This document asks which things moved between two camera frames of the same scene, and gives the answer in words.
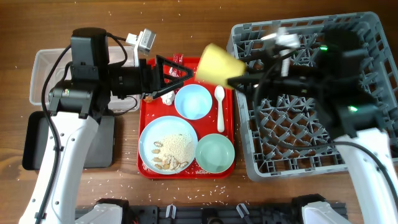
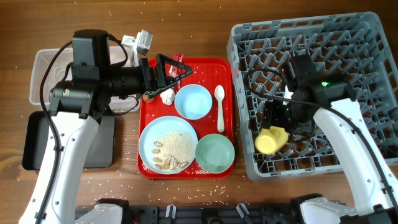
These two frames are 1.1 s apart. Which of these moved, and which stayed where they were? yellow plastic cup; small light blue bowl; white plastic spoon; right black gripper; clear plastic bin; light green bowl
Moved: yellow plastic cup; right black gripper
Stayed: light green bowl; clear plastic bin; white plastic spoon; small light blue bowl
